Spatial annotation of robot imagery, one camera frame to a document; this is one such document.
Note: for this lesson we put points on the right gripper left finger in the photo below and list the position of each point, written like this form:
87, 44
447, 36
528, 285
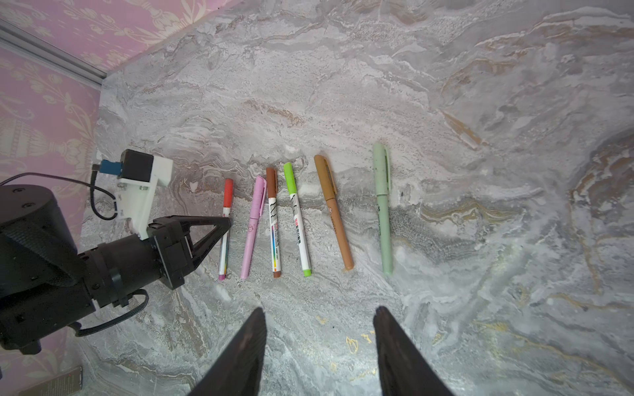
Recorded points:
238, 370

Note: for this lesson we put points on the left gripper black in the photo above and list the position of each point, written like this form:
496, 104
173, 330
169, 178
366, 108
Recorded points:
175, 246

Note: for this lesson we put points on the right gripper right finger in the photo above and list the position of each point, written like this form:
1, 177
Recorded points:
402, 368

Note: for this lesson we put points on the white marker pink tip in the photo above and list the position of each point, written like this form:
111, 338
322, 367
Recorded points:
223, 257

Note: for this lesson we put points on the red pen cap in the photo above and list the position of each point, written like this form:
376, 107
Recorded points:
228, 193

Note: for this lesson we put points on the pink pen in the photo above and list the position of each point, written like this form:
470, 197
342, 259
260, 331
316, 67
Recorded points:
257, 209

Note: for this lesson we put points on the white marker black tip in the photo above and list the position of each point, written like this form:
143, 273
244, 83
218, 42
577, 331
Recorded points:
273, 220

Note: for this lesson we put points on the white marker green tip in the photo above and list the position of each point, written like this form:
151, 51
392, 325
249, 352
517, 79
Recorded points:
297, 219

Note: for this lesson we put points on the tan brown pen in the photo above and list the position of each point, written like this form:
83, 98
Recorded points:
327, 183

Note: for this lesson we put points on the light green pen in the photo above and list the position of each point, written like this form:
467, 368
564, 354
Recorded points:
382, 177

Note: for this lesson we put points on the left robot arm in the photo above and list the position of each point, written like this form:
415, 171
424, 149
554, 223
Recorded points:
46, 284

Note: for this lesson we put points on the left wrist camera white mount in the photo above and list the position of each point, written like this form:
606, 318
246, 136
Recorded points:
139, 175

